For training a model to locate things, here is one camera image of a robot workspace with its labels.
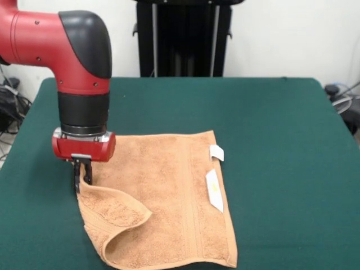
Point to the dark green table cloth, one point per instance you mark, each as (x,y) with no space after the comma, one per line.
(281,112)

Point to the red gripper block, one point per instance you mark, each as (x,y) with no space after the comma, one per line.
(84,149)

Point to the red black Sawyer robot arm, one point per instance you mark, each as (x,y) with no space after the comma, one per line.
(56,50)

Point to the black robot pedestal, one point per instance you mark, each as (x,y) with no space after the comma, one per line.
(182,42)

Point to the tan terry towel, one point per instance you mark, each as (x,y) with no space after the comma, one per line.
(168,197)

